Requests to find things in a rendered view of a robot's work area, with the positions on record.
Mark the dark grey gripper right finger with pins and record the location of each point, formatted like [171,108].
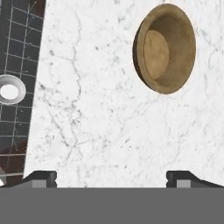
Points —
[180,178]

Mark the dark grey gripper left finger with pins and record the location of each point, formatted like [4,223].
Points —
[40,178]

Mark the brown wooden bowl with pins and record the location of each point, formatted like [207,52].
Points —
[166,49]

